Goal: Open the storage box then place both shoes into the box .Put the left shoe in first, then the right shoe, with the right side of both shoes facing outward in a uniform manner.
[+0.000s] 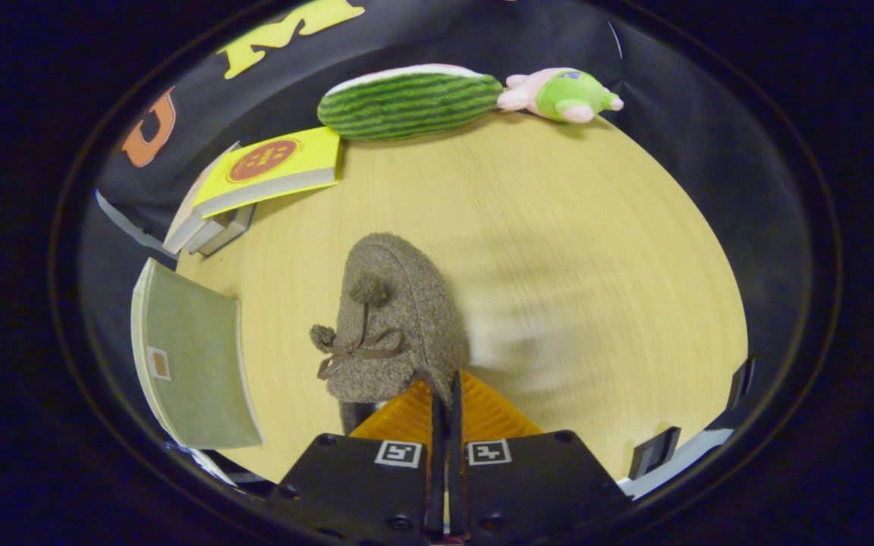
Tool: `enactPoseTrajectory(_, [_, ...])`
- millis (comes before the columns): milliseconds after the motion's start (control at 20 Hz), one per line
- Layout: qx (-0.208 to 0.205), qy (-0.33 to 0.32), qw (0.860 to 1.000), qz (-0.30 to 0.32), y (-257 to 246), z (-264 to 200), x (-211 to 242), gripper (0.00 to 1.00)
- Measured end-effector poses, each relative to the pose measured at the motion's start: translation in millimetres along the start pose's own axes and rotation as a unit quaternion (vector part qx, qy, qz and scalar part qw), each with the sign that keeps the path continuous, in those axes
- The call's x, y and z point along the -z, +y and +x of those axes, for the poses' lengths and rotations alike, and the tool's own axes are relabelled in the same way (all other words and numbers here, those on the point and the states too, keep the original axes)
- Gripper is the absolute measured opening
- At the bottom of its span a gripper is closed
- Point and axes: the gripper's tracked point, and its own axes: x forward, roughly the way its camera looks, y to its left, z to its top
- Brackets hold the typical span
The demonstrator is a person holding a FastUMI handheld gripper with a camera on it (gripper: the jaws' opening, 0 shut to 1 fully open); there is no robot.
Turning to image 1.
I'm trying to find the yellow book with red circle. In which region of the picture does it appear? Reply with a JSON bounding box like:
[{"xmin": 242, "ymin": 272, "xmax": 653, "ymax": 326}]
[{"xmin": 193, "ymin": 126, "xmax": 343, "ymax": 219}]

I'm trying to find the green fabric storage box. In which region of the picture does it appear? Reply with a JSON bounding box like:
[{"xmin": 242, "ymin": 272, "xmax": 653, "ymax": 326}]
[{"xmin": 130, "ymin": 258, "xmax": 265, "ymax": 450}]

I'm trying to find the dark blue book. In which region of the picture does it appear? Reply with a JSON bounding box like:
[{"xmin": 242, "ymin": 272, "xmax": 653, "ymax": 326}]
[{"xmin": 198, "ymin": 203, "xmax": 257, "ymax": 256}]

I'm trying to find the watermelon slice plush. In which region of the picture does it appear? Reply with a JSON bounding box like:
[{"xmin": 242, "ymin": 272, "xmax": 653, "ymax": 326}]
[{"xmin": 317, "ymin": 64, "xmax": 504, "ymax": 141}]

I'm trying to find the pink and green plush toy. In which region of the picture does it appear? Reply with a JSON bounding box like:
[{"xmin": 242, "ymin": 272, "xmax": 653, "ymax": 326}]
[{"xmin": 498, "ymin": 68, "xmax": 625, "ymax": 124}]

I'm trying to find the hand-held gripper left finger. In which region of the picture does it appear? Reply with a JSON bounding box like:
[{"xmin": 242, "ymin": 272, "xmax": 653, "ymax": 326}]
[{"xmin": 264, "ymin": 378, "xmax": 445, "ymax": 543}]

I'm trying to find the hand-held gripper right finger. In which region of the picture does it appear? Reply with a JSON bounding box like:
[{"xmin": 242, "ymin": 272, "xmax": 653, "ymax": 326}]
[{"xmin": 447, "ymin": 369, "xmax": 633, "ymax": 543}]

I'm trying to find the black rectangular stand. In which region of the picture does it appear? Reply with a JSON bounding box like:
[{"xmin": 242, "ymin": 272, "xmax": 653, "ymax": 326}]
[{"xmin": 629, "ymin": 426, "xmax": 682, "ymax": 479}]

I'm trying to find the brown fuzzy shoe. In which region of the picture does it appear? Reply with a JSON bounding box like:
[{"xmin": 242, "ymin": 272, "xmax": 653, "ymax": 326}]
[{"xmin": 310, "ymin": 232, "xmax": 470, "ymax": 437}]

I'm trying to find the grey book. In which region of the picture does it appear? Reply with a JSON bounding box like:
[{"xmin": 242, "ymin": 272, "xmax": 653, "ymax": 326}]
[{"xmin": 183, "ymin": 216, "xmax": 237, "ymax": 256}]

